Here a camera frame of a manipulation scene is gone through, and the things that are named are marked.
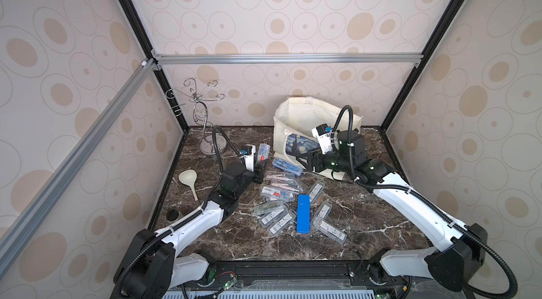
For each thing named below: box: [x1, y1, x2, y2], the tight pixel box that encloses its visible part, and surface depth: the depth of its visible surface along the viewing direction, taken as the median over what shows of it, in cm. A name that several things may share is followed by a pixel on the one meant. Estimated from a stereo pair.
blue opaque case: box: [296, 194, 311, 235], surface depth 87 cm
